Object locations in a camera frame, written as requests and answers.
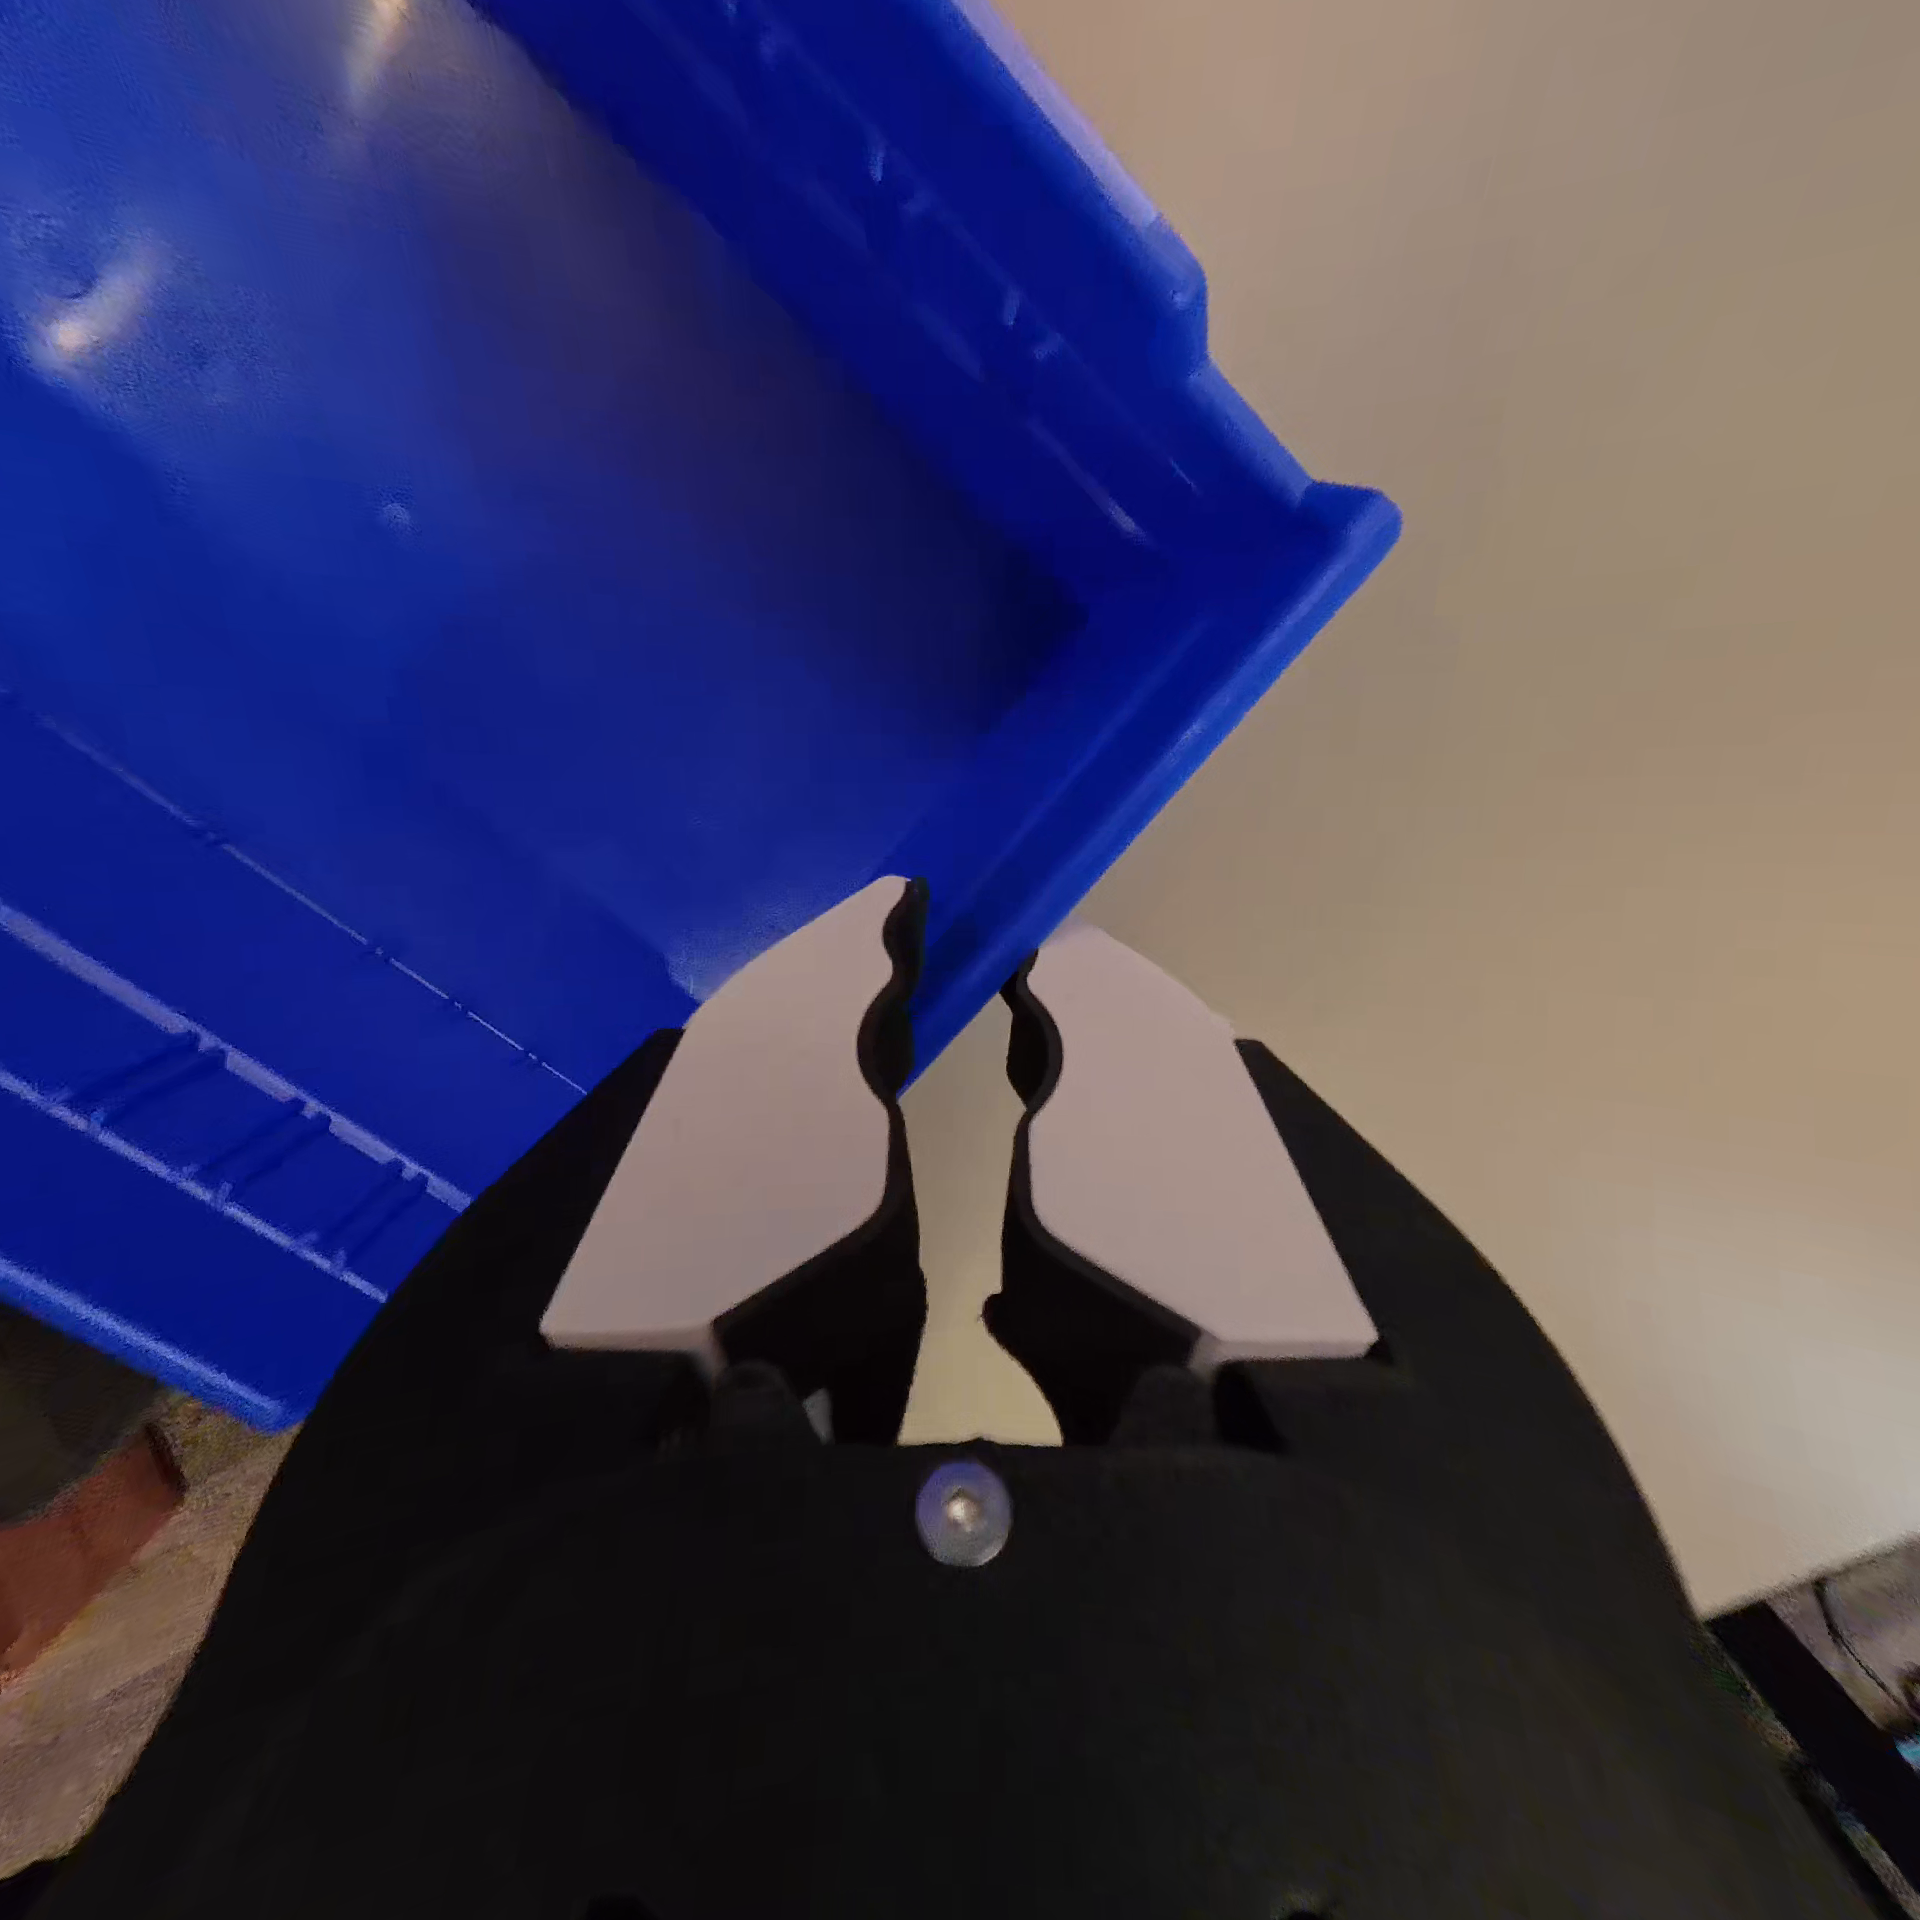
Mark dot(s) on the brown wooden table leg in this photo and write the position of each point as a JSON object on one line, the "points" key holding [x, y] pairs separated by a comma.
{"points": [[90, 1546]]}

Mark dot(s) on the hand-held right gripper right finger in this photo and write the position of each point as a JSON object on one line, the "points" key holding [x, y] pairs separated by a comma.
{"points": [[1184, 1185]]}

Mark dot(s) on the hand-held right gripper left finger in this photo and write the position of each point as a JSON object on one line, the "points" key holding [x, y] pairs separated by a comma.
{"points": [[736, 1185]]}

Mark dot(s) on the blue plastic bin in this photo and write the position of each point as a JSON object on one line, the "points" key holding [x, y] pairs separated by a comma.
{"points": [[525, 601]]}

